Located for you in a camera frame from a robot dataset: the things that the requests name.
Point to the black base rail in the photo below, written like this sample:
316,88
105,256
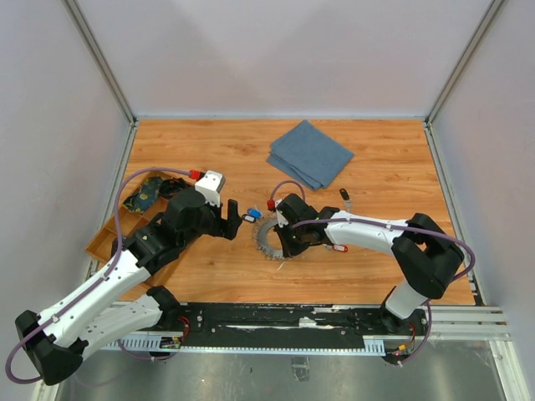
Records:
283,326

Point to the blue yellow patterned cloth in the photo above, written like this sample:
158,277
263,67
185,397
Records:
145,197

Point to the key with black tag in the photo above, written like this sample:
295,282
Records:
346,199

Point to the wooden compartment tray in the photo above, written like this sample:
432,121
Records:
100,247

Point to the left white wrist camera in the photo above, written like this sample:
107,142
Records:
210,185

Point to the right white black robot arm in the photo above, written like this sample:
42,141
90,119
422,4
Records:
427,257

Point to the blue key tag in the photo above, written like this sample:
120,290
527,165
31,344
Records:
254,212

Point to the metal disc with keyrings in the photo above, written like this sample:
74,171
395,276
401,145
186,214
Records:
266,238

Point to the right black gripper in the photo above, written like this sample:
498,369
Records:
289,250

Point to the folded blue cloth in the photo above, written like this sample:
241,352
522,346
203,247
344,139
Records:
309,156

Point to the key with red tag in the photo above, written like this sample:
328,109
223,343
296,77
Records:
337,247

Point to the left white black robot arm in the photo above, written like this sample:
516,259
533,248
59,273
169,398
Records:
60,338

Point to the black white key tag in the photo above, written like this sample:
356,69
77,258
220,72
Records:
248,218

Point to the black bundle in tray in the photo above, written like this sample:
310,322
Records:
171,187

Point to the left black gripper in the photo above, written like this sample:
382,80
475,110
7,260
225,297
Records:
223,226

